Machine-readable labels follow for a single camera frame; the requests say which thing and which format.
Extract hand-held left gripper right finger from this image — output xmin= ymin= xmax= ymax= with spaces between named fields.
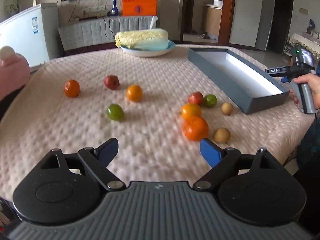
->
xmin=193 ymin=138 xmax=283 ymax=190

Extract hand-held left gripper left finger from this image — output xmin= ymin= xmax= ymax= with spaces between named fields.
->
xmin=40 ymin=137 xmax=125 ymax=191

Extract grey cardboard box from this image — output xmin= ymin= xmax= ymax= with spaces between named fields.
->
xmin=188 ymin=47 xmax=290 ymax=115

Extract large tangerine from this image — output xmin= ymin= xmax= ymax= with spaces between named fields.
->
xmin=182 ymin=116 xmax=209 ymax=141

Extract pale green plum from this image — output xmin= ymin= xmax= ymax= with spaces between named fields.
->
xmin=106 ymin=104 xmax=125 ymax=121

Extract smooth orange with stem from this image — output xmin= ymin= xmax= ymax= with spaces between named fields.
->
xmin=179 ymin=103 xmax=202 ymax=119

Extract green apple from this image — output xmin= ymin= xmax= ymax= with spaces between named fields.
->
xmin=204 ymin=94 xmax=217 ymax=108

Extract red apple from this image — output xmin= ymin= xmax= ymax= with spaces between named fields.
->
xmin=188 ymin=92 xmax=205 ymax=105
xmin=103 ymin=75 xmax=120 ymax=90

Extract small tangerine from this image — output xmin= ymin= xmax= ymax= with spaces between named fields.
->
xmin=64 ymin=80 xmax=81 ymax=98

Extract person's right hand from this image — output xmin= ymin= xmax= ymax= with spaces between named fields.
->
xmin=289 ymin=74 xmax=320 ymax=110

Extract table with lace cloth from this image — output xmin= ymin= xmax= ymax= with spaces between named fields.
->
xmin=285 ymin=32 xmax=320 ymax=58

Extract grey refrigerator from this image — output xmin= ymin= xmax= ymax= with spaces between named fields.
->
xmin=255 ymin=0 xmax=276 ymax=51

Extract wooden kitchen cabinet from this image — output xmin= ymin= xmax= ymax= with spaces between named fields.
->
xmin=203 ymin=4 xmax=223 ymax=37

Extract beige quilted blanket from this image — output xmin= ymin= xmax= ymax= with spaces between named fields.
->
xmin=0 ymin=44 xmax=315 ymax=200

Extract light blue plate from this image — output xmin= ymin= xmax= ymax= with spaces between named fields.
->
xmin=120 ymin=40 xmax=176 ymax=57

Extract napa cabbage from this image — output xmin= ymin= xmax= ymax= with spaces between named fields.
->
xmin=114 ymin=28 xmax=169 ymax=50

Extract cabinet with grey cloth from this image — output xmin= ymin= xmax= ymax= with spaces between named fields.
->
xmin=58 ymin=16 xmax=157 ymax=51

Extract pink plush cloth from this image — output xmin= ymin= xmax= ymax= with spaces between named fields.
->
xmin=0 ymin=45 xmax=31 ymax=100

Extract white freezer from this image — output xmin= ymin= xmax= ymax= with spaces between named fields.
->
xmin=0 ymin=3 xmax=60 ymax=68

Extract orange gift box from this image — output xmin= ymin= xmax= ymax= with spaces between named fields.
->
xmin=122 ymin=0 xmax=158 ymax=17

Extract black cable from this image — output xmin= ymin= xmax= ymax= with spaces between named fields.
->
xmin=103 ymin=17 xmax=116 ymax=41

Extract white wall sockets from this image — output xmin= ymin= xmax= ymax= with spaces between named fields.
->
xmin=82 ymin=4 xmax=106 ymax=12

